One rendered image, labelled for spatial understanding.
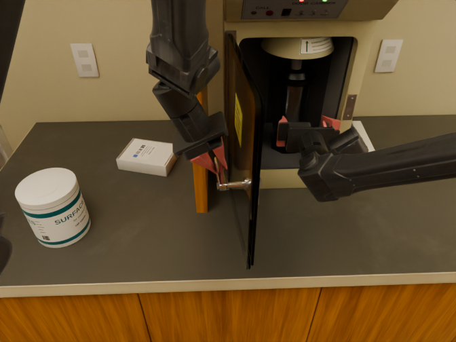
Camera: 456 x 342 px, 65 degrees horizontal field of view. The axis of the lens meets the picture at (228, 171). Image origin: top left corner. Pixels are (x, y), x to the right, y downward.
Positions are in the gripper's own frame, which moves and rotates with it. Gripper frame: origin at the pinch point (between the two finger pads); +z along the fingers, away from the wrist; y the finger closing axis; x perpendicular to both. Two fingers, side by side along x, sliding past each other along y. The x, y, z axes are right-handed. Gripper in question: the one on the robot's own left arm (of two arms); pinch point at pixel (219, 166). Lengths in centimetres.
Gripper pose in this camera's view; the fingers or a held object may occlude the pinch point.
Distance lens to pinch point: 68.4
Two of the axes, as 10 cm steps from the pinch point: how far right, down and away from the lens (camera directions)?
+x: 1.3, 6.3, -7.7
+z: 4.1, 6.7, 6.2
